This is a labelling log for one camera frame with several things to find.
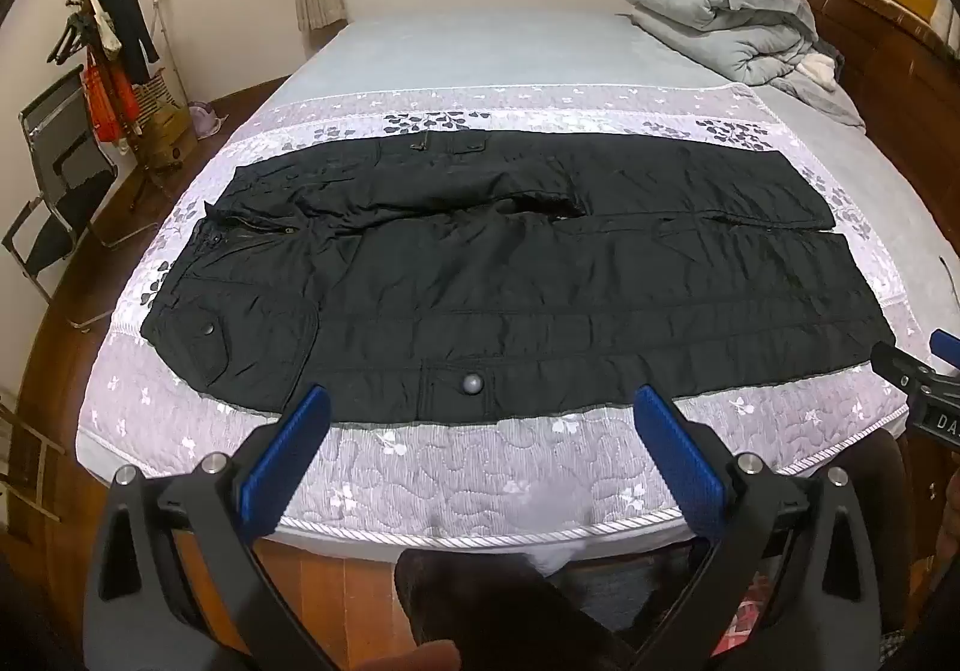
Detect white cloth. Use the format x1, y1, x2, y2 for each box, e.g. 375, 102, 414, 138
795, 52, 839, 94

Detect wooden bed headboard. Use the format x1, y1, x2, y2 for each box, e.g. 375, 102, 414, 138
772, 0, 960, 252

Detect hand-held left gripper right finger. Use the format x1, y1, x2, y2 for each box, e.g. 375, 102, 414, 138
622, 383, 884, 671

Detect person's leg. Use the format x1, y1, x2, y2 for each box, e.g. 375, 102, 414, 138
394, 547, 623, 671

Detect bed with grey sheet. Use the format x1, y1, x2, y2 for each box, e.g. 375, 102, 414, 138
71, 11, 960, 546

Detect wooden furniture piece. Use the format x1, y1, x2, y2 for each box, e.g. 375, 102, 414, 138
0, 382, 67, 526

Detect red hanging bag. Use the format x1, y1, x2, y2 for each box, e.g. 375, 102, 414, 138
81, 52, 140, 143

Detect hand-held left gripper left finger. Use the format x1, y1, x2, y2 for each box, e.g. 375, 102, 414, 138
82, 382, 353, 671

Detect purple basin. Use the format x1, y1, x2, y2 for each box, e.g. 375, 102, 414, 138
186, 103, 226, 139

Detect black folding chair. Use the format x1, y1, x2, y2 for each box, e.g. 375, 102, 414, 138
0, 65, 158, 327

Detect black hanging garment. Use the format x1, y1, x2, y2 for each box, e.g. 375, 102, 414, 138
94, 0, 160, 86

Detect white floor stand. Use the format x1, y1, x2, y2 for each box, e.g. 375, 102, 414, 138
142, 0, 192, 110

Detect black pants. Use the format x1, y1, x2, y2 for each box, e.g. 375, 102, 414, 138
142, 130, 897, 421

